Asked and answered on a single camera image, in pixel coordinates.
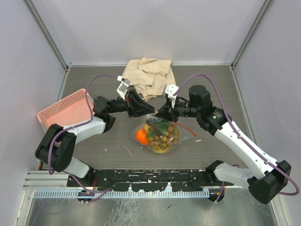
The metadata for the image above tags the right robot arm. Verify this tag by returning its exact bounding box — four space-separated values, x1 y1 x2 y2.
156 85 291 204

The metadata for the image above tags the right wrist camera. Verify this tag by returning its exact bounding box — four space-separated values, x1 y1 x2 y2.
163 84 179 99

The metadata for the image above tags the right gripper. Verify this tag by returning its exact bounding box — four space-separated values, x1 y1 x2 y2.
156 95 200 123

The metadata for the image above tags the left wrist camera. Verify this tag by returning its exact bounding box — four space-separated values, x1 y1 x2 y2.
117 76 131 100

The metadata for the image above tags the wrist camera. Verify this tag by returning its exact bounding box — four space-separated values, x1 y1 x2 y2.
163 84 179 99
117 76 131 100

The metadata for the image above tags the fake brown longan bunch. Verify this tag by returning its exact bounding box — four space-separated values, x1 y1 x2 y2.
146 123 180 154

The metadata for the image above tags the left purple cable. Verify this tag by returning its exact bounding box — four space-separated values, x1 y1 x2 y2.
48 74 118 175

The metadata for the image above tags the clear zip top bag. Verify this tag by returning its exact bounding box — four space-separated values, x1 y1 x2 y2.
132 113 197 154

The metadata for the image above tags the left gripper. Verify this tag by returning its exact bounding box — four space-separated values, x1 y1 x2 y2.
108 90 155 119

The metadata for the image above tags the beige cloth drawstring bag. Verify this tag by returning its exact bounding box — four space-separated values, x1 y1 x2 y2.
122 57 176 101

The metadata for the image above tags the aluminium frame rail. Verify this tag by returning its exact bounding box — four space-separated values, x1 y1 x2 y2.
23 170 69 189

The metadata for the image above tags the pink plastic basket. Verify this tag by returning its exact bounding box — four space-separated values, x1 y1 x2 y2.
37 89 93 132

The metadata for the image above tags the fake orange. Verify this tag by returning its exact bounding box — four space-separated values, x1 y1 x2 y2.
135 129 149 145

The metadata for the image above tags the fake lemon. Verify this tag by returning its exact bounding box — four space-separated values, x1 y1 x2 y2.
143 122 170 154

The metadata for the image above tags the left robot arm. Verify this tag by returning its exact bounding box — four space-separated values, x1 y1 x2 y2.
35 89 155 186

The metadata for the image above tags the grey slotted cable duct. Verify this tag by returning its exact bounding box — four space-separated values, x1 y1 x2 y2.
33 188 210 199

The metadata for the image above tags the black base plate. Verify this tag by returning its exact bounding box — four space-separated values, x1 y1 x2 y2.
67 169 222 192

